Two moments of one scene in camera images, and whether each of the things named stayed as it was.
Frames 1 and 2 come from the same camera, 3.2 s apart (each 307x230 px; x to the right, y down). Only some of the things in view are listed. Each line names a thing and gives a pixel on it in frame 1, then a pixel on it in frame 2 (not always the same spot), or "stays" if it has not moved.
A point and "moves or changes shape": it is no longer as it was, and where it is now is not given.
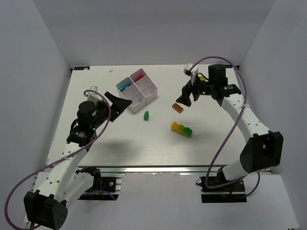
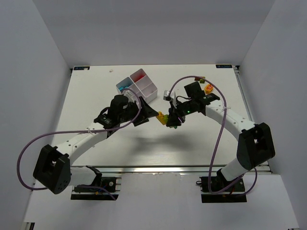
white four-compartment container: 138,88 stays
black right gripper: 192,88 to 175,113
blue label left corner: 81,68 stays
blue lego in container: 122,88 stays
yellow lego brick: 174,126 moves or changes shape
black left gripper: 111,108 to 141,110
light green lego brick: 181,129 to 166,118
